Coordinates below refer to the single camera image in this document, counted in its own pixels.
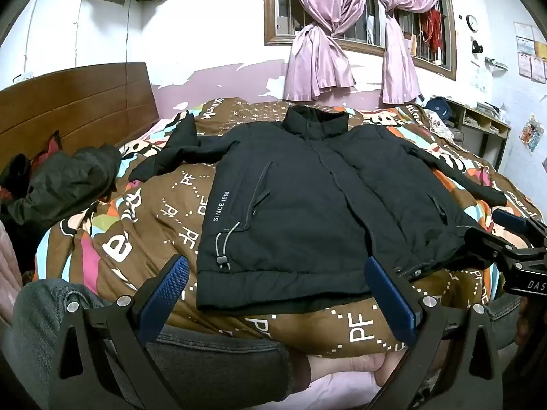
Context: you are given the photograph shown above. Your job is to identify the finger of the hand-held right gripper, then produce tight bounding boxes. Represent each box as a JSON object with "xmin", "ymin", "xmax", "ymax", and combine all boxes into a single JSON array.
[
  {"xmin": 464, "ymin": 226, "xmax": 537, "ymax": 265},
  {"xmin": 491, "ymin": 208, "xmax": 547, "ymax": 241}
]

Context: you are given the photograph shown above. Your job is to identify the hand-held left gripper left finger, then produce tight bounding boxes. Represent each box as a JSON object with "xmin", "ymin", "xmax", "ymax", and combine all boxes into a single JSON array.
[{"xmin": 49, "ymin": 255, "xmax": 191, "ymax": 410}]

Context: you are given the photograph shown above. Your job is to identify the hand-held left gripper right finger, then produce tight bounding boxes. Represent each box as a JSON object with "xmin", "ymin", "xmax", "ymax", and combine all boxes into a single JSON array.
[{"xmin": 364, "ymin": 256, "xmax": 505, "ymax": 410}]

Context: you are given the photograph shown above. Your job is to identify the black jacket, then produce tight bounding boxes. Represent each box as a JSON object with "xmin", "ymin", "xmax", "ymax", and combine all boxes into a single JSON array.
[{"xmin": 128, "ymin": 106, "xmax": 509, "ymax": 313}]

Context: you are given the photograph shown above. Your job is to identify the person's right leg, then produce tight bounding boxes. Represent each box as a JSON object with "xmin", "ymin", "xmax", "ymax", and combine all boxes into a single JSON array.
[{"xmin": 487, "ymin": 295, "xmax": 523, "ymax": 347}]

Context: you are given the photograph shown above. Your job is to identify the brown printed blanket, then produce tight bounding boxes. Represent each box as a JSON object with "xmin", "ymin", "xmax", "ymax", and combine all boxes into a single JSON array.
[{"xmin": 34, "ymin": 96, "xmax": 543, "ymax": 356}]

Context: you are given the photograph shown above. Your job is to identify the person's bare foot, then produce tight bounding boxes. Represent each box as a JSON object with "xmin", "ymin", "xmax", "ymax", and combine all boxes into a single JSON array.
[{"xmin": 308, "ymin": 348, "xmax": 412, "ymax": 396}]

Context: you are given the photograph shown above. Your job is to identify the wooden shelf desk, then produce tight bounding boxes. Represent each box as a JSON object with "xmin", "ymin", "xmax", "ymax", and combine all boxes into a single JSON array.
[{"xmin": 444, "ymin": 98, "xmax": 512, "ymax": 168}]

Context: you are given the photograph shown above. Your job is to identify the white printed cloth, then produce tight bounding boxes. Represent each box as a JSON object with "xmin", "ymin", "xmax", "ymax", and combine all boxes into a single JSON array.
[{"xmin": 423, "ymin": 111, "xmax": 456, "ymax": 138}]

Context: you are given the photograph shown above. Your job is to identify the blue cap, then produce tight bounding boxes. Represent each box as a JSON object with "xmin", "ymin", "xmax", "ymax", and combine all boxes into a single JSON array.
[{"xmin": 425, "ymin": 96, "xmax": 453, "ymax": 121}]

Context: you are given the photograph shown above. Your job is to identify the dark green jacket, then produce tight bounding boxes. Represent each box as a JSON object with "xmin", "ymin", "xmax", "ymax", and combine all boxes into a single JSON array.
[{"xmin": 0, "ymin": 143, "xmax": 125, "ymax": 228}]

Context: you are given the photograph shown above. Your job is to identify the red patterned cloth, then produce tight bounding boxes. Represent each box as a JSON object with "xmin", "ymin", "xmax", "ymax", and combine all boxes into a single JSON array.
[{"xmin": 36, "ymin": 134, "xmax": 61, "ymax": 160}]

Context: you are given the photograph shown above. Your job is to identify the pink curtain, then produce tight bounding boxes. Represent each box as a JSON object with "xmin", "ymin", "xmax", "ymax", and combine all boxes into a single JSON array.
[
  {"xmin": 376, "ymin": 0, "xmax": 448, "ymax": 104},
  {"xmin": 284, "ymin": 0, "xmax": 371, "ymax": 102}
]

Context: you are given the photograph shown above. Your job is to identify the wooden headboard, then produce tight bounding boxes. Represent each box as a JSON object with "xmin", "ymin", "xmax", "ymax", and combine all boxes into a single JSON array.
[{"xmin": 0, "ymin": 62, "xmax": 160, "ymax": 172}]

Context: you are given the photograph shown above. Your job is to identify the red hanging cloth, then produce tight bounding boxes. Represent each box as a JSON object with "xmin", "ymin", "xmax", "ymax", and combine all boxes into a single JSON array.
[{"xmin": 421, "ymin": 8, "xmax": 443, "ymax": 53}]

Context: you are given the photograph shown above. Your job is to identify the pink curtains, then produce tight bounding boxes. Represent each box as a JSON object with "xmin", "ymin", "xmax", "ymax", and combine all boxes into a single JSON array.
[{"xmin": 264, "ymin": 0, "xmax": 458, "ymax": 81}]

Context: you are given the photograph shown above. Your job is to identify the colourful wall sticker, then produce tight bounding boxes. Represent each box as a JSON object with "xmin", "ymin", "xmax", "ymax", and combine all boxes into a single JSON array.
[{"xmin": 519, "ymin": 113, "xmax": 546, "ymax": 154}]

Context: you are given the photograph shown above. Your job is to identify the wall calendar papers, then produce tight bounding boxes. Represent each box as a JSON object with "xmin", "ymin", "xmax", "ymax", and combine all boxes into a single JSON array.
[{"xmin": 515, "ymin": 21, "xmax": 547, "ymax": 83}]

